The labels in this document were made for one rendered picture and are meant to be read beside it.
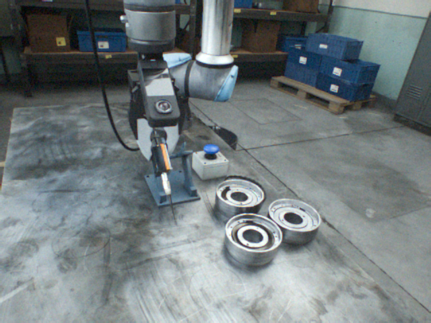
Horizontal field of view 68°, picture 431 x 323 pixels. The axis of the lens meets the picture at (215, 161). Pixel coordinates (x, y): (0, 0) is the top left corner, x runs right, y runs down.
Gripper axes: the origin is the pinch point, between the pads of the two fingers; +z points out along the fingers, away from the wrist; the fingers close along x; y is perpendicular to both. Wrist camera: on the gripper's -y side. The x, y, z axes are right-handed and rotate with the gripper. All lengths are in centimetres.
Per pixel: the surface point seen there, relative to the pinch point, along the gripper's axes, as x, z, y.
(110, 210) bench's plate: 9.8, 14.6, 4.5
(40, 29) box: 51, 39, 335
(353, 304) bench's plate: -24.8, 14.9, -29.9
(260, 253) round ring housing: -13.1, 11.0, -18.5
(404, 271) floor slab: -130, 103, 16
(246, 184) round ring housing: -20.6, 12.8, 2.3
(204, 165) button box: -13.2, 11.8, 11.2
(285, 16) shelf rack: -249, 29, 355
